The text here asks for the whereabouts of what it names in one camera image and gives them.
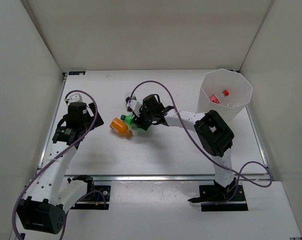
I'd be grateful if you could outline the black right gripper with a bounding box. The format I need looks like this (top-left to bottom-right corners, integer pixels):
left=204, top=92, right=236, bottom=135
left=134, top=104, right=157, bottom=129

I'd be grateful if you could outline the green plastic bottle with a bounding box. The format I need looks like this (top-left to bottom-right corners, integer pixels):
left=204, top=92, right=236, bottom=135
left=120, top=114, right=139, bottom=129

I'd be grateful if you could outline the orange soda bottle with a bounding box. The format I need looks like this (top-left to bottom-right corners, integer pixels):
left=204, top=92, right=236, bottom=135
left=110, top=118, right=133, bottom=138

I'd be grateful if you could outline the clear black-label bottle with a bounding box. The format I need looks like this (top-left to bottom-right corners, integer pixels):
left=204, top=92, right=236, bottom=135
left=125, top=92, right=137, bottom=112

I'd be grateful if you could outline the clear red-label cola bottle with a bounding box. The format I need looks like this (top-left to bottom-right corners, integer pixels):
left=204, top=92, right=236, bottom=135
left=209, top=90, right=229, bottom=104

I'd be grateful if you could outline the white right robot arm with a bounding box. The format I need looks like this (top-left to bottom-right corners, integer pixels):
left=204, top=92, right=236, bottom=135
left=127, top=94, right=236, bottom=200

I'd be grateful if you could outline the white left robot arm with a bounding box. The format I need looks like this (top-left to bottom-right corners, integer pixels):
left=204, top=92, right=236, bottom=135
left=17, top=100, right=104, bottom=235

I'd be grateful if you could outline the white plastic bin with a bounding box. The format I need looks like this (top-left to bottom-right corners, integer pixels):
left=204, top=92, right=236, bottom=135
left=197, top=69, right=253, bottom=123

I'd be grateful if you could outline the dark label sticker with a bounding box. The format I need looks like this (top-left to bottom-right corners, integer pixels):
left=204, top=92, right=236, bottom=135
left=68, top=71, right=86, bottom=76

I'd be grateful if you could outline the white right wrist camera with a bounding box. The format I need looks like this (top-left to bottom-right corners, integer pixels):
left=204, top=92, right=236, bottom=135
left=127, top=100, right=142, bottom=117

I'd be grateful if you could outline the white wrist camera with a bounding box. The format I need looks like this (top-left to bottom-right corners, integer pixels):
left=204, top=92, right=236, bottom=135
left=127, top=100, right=142, bottom=117
left=64, top=92, right=83, bottom=106

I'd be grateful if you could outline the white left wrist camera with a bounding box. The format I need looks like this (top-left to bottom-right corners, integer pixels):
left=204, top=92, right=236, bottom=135
left=64, top=92, right=83, bottom=106

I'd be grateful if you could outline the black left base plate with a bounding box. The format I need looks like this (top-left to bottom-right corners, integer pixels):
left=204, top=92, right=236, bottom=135
left=72, top=184, right=111, bottom=211

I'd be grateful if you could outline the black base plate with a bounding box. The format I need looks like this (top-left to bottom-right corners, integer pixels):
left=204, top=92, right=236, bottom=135
left=188, top=185, right=248, bottom=212
left=72, top=184, right=111, bottom=211

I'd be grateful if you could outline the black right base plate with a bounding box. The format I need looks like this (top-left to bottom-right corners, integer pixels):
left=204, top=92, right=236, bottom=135
left=188, top=185, right=248, bottom=212

